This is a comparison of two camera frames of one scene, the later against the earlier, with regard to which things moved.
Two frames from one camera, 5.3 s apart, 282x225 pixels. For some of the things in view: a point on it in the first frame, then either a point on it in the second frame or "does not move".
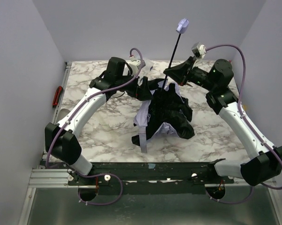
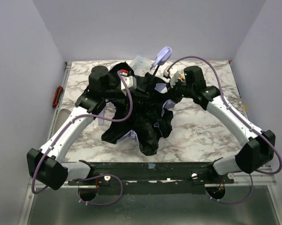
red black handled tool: x=57 y=96 does not move
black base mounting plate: x=150 y=178 does not move
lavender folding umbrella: x=167 y=110 -> x=145 y=113
